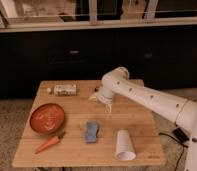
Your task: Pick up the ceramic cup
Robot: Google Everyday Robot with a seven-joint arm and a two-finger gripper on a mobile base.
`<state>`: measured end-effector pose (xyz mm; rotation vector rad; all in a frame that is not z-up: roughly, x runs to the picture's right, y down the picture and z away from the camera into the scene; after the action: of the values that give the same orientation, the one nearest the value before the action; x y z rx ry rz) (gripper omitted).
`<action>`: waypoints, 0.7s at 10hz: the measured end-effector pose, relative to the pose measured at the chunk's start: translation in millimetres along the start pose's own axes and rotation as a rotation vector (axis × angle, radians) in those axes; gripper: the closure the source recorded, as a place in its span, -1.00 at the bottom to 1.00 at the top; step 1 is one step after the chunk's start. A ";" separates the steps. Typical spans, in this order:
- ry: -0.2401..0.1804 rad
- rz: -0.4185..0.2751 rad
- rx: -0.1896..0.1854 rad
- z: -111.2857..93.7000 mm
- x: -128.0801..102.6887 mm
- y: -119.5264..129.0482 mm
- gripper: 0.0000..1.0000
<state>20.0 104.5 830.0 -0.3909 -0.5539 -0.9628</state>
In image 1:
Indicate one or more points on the dark cabinet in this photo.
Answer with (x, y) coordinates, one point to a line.
(163, 57)

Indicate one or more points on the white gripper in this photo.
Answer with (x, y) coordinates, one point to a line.
(105, 96)

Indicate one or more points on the orange carrot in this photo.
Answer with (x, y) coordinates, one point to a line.
(50, 142)

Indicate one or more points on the wooden table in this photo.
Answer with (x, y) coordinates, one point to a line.
(73, 151)

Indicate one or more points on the white ceramic cup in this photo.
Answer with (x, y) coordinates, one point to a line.
(124, 147)

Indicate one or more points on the black power adapter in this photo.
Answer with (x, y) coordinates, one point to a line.
(180, 135)

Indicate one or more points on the blue sponge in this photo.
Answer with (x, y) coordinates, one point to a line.
(92, 129)

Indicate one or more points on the red orange plate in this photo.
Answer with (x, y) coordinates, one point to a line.
(47, 118)

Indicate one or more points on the white labelled bottle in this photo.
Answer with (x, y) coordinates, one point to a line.
(63, 90)

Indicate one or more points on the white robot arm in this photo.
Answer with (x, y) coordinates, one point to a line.
(181, 111)

